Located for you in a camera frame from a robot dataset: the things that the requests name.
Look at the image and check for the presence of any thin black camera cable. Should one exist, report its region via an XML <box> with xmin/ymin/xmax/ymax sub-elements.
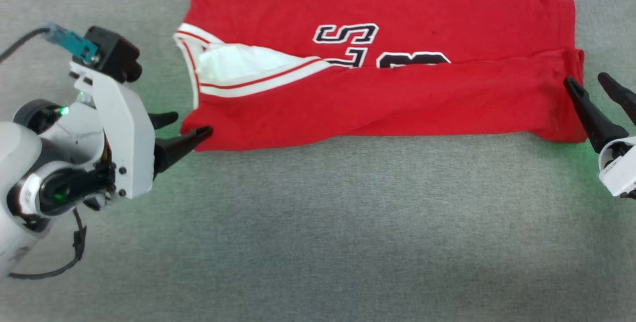
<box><xmin>0</xmin><ymin>27</ymin><xmax>51</xmax><ymax>62</ymax></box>

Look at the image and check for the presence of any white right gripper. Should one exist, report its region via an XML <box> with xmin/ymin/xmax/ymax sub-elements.
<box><xmin>564</xmin><ymin>72</ymin><xmax>636</xmax><ymax>200</ymax></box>

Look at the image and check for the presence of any teal camera cable connector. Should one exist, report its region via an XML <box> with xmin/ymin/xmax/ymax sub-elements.
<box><xmin>42</xmin><ymin>23</ymin><xmax>99</xmax><ymax>64</ymax></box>

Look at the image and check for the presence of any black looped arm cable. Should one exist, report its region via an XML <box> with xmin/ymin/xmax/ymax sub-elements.
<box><xmin>8</xmin><ymin>207</ymin><xmax>88</xmax><ymax>281</ymax></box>

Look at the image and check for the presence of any red jersey with white trim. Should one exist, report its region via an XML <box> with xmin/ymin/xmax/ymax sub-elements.
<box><xmin>173</xmin><ymin>0</ymin><xmax>588</xmax><ymax>153</ymax></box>

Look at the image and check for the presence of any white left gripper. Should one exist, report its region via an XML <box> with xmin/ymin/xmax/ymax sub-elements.
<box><xmin>69</xmin><ymin>61</ymin><xmax>214</xmax><ymax>200</ymax></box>

